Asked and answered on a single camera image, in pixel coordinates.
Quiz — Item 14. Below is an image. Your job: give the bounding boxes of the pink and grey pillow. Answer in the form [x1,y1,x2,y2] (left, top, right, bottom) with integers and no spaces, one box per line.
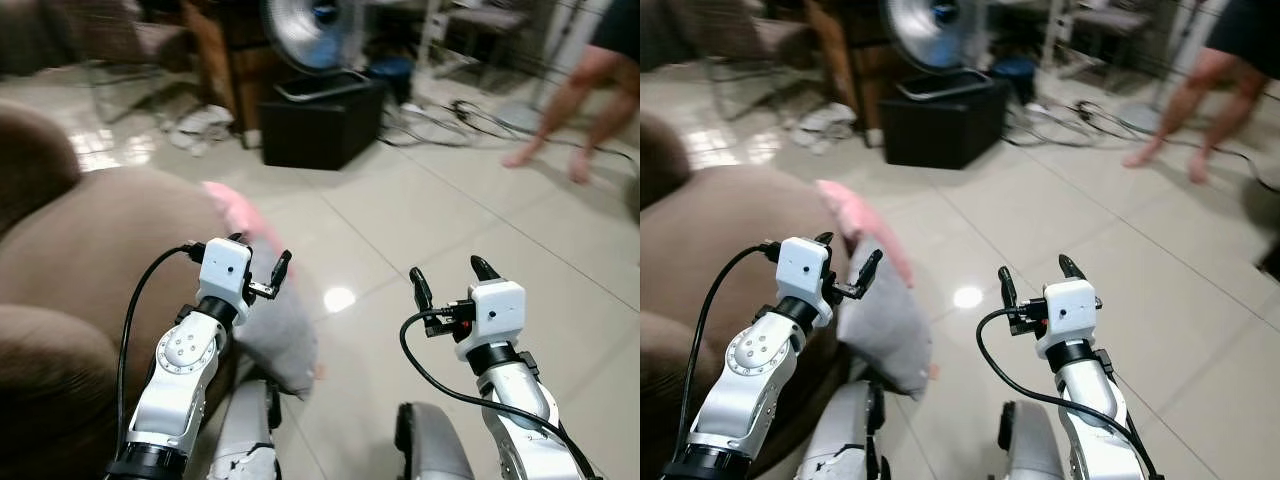
[815,178,938,401]
[200,180,322,397]

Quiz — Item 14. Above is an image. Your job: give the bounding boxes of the white crumpled cloth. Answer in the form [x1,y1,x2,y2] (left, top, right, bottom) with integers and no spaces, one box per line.
[164,104,237,157]
[788,101,859,154]

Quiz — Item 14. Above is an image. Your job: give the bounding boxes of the grey robot right leg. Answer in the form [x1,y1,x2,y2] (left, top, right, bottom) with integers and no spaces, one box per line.
[996,401,1069,480]
[394,402,477,480]

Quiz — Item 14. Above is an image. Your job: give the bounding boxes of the grey robot leg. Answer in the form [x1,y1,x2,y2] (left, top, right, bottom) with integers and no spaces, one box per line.
[996,401,1069,480]
[394,402,477,480]
[800,378,893,480]
[208,378,283,480]

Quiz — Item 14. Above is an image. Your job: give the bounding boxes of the black box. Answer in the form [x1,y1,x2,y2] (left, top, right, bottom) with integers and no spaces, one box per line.
[879,76,1013,172]
[259,76,390,172]

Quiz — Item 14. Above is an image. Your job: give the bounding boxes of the grey robot left leg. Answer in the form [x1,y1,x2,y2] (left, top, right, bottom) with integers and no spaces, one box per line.
[208,378,283,480]
[800,378,893,480]

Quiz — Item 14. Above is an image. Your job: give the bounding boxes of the round grey stand base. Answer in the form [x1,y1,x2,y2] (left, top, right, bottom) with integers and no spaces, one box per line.
[498,100,548,134]
[1116,100,1167,134]

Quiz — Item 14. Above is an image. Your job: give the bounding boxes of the dark flat tray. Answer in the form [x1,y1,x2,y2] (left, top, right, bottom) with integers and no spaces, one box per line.
[274,69,372,103]
[895,68,993,102]

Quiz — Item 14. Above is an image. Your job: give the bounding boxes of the brown wooden cabinet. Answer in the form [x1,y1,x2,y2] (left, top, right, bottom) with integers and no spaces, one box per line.
[180,0,293,137]
[805,0,906,133]

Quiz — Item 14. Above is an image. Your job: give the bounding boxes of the person's bare legs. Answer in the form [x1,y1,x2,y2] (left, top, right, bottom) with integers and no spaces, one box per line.
[1120,0,1280,187]
[500,0,641,187]

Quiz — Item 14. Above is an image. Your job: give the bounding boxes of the dark upholstered furniture edge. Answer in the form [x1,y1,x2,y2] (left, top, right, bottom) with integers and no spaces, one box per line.
[1240,178,1280,279]

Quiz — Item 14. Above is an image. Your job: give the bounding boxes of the dark blue bucket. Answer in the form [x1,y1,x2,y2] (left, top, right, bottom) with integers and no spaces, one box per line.
[990,55,1039,105]
[364,55,417,107]

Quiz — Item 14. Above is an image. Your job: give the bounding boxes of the brown cushioned metal chair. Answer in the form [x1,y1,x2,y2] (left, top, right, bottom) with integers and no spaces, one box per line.
[680,0,816,121]
[60,0,197,127]

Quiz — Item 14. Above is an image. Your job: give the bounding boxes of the round electric fan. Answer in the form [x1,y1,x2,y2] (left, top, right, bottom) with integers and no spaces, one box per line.
[880,0,989,77]
[259,0,367,77]

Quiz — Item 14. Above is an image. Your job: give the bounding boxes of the white framed cushioned chair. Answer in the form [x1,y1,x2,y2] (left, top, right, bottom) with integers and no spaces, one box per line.
[1040,0,1166,73]
[418,0,546,73]

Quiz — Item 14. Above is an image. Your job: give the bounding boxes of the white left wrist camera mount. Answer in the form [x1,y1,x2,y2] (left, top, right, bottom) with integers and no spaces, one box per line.
[774,237,834,327]
[196,238,254,314]

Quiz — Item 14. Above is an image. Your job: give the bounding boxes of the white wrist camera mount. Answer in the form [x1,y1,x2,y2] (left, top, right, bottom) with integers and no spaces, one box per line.
[1038,279,1100,348]
[467,280,528,347]
[196,238,254,314]
[774,237,834,327]

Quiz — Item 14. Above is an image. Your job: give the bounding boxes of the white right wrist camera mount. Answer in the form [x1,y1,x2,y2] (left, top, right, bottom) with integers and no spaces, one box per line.
[467,280,528,347]
[1038,279,1100,348]

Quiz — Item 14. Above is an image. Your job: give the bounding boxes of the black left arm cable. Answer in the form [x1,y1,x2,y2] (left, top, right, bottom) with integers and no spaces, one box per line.
[115,241,207,453]
[676,241,782,453]

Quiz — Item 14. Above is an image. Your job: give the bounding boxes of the black floor cables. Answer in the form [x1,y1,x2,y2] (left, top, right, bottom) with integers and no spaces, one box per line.
[1008,97,1280,169]
[384,97,641,167]

